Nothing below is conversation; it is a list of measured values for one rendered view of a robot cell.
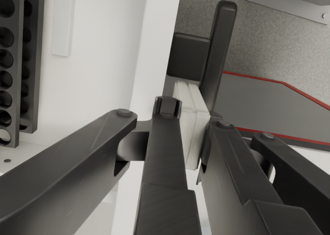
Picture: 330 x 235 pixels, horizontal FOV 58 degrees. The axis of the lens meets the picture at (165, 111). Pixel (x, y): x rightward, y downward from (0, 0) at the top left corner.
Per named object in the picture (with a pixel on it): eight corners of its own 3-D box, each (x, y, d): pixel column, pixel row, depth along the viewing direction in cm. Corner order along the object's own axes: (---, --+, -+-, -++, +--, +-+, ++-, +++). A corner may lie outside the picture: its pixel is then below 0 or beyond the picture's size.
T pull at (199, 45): (235, 3, 19) (240, 2, 18) (209, 114, 21) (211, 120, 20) (179, -8, 19) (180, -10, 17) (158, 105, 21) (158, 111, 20)
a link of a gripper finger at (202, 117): (195, 111, 14) (211, 114, 14) (186, 81, 20) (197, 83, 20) (182, 169, 14) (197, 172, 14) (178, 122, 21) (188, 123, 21)
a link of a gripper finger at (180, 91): (182, 169, 14) (167, 167, 14) (178, 122, 21) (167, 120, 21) (195, 111, 14) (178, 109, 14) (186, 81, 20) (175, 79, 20)
